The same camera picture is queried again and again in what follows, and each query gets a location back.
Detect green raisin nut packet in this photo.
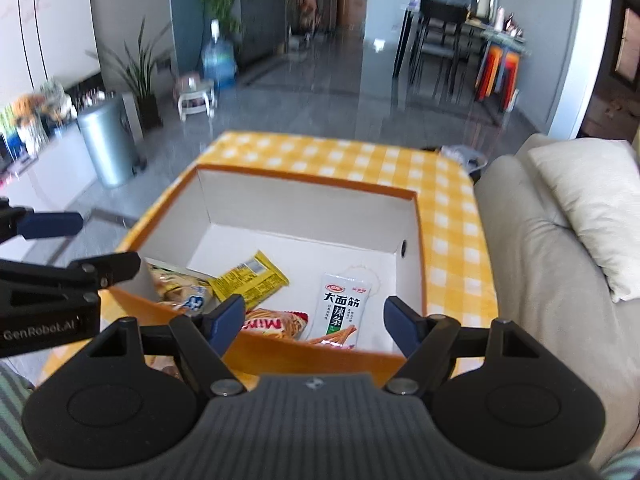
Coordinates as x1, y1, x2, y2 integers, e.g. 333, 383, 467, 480
145, 258, 215, 316

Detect yellow snack packet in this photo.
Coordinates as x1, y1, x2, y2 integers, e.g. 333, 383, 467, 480
208, 250, 290, 311

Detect white latiao snack packet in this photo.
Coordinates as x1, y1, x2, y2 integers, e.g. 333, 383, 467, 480
304, 269, 373, 350

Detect yellow checkered tablecloth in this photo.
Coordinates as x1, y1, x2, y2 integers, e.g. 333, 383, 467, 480
39, 130, 501, 391

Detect white tv cabinet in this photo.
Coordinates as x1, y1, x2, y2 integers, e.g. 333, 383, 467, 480
0, 119, 101, 261

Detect noodle snack packet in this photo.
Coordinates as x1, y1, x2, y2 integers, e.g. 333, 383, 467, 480
242, 308, 308, 340

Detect colourful toys on cabinet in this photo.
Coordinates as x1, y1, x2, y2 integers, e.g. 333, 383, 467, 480
1, 79, 77, 162

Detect silver trash can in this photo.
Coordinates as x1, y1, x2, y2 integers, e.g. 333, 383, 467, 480
77, 96, 141, 188

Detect beige sofa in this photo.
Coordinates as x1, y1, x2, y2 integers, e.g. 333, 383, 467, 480
474, 133, 639, 478

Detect orange cardboard box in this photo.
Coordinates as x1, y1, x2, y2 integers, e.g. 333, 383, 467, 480
122, 164, 426, 385

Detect potted plant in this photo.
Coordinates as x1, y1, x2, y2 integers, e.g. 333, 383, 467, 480
85, 18, 172, 131

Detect small white stool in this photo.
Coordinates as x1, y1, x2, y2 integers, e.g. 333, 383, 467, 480
172, 73, 218, 122

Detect cream cushion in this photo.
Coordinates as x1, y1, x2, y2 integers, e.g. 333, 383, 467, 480
528, 139, 639, 302

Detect blue water jug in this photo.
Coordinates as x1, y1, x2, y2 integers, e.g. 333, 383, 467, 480
201, 20, 236, 90

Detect orange stacked stools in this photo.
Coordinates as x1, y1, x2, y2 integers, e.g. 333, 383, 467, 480
475, 44, 521, 113

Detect dark grey cabinet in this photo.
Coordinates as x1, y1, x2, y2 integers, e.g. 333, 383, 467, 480
232, 0, 286, 67

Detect black dining chair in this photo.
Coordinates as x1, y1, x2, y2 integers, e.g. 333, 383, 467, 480
409, 0, 470, 96

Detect dining table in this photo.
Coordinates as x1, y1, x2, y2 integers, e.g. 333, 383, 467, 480
392, 0, 530, 79

